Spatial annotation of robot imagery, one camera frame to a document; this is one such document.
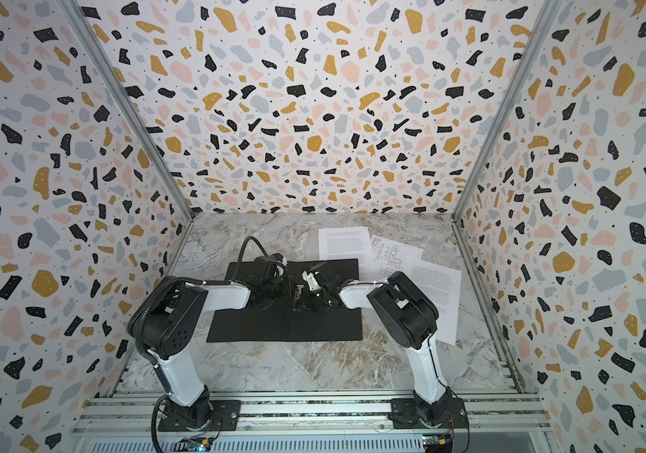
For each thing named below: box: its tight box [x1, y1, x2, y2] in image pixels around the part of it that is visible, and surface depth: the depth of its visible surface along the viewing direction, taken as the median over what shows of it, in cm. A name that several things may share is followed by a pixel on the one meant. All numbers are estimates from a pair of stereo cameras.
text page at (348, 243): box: [318, 226, 378, 279], surface depth 115 cm
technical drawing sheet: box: [371, 234, 424, 279], surface depth 112 cm
